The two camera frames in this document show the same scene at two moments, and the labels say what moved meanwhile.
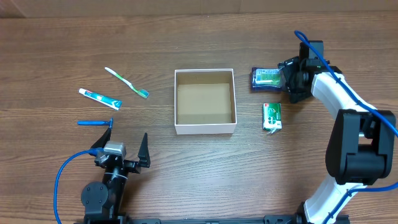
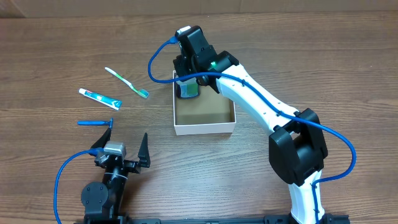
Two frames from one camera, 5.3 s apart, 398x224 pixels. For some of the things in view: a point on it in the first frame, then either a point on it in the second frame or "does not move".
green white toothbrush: (142, 92) does not move
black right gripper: (288, 79) → (179, 64)
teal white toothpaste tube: (106, 101) does not move
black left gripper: (125, 165) does not move
